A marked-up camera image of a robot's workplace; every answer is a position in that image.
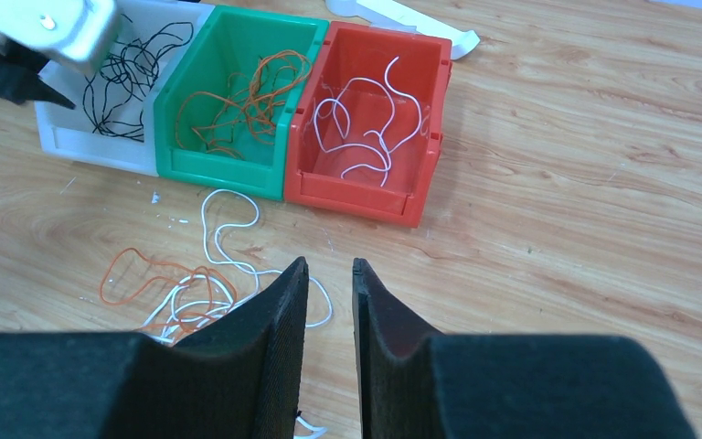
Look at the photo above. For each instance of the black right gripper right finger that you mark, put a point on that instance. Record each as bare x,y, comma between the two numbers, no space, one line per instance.
416,382

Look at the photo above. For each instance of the white plastic bin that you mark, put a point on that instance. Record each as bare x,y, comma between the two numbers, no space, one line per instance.
113,122

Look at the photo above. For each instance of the white stand with metal pole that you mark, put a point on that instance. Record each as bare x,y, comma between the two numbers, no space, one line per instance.
393,15

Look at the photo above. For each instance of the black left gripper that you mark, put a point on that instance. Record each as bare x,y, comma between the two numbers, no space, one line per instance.
19,78

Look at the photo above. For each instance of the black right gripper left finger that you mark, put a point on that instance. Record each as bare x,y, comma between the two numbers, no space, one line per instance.
239,377

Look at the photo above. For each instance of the red plastic bin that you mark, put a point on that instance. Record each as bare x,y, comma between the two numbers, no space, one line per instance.
366,134

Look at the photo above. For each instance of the green plastic bin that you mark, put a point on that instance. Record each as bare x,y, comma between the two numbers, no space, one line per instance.
224,116

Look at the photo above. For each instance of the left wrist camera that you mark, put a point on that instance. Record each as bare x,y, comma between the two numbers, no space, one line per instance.
76,34

